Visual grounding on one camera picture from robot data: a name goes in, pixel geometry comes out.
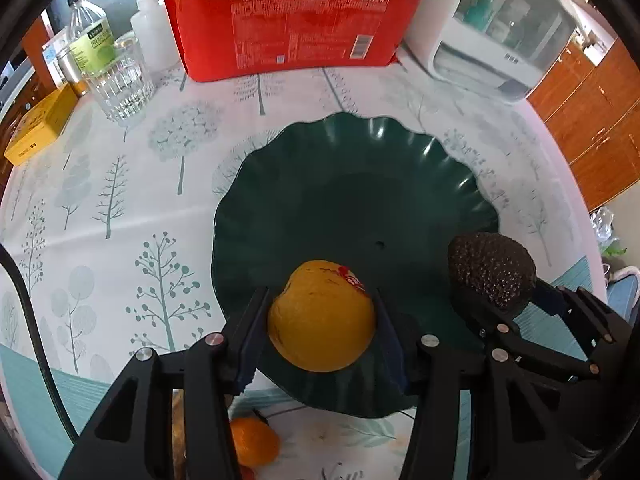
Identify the cherry tomato top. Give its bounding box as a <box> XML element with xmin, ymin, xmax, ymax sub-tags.
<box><xmin>240</xmin><ymin>466</ymin><xmax>256</xmax><ymax>480</ymax></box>

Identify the red paper cup package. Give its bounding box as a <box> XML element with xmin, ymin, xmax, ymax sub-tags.
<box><xmin>164</xmin><ymin>0</ymin><xmax>420</xmax><ymax>82</ymax></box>

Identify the white countertop appliance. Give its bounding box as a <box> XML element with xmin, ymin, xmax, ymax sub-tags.
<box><xmin>404</xmin><ymin>0</ymin><xmax>584</xmax><ymax>103</ymax></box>

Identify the overripe brown banana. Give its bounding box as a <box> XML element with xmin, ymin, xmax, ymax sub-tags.
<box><xmin>171</xmin><ymin>390</ymin><xmax>186</xmax><ymax>480</ymax></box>

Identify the green label glass bottle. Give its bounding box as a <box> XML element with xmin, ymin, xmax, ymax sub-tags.
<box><xmin>67</xmin><ymin>0</ymin><xmax>116</xmax><ymax>76</ymax></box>

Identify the small metal tin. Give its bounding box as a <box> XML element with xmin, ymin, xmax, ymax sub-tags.
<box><xmin>56</xmin><ymin>46</ymin><xmax>89</xmax><ymax>96</ymax></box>

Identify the clear drinking glass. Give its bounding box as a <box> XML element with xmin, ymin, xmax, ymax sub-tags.
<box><xmin>84</xmin><ymin>32</ymin><xmax>155</xmax><ymax>127</ymax></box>

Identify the dark green leaf plate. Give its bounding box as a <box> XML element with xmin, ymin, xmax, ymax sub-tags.
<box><xmin>210</xmin><ymin>112</ymin><xmax>500</xmax><ymax>420</ymax></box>

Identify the white squeeze bottle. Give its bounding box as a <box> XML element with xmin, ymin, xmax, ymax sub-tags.
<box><xmin>116</xmin><ymin>0</ymin><xmax>180</xmax><ymax>74</ymax></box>

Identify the yellow tin box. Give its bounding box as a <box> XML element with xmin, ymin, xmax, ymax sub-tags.
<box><xmin>4</xmin><ymin>82</ymin><xmax>78</xmax><ymax>166</ymax></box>

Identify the dark avocado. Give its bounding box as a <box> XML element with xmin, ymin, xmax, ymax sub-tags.
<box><xmin>448</xmin><ymin>232</ymin><xmax>537</xmax><ymax>316</ymax></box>

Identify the tangerine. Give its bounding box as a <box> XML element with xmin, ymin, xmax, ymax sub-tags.
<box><xmin>230</xmin><ymin>417</ymin><xmax>281</xmax><ymax>468</ymax></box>

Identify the wooden sideboard right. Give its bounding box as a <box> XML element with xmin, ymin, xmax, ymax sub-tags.
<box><xmin>528</xmin><ymin>39</ymin><xmax>639</xmax><ymax>210</ymax></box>

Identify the small card box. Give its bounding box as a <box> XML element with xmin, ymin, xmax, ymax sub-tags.
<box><xmin>42</xmin><ymin>27</ymin><xmax>67</xmax><ymax>88</ymax></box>

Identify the large yellow orange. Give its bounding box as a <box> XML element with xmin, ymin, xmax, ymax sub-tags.
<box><xmin>268</xmin><ymin>260</ymin><xmax>375</xmax><ymax>373</ymax></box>

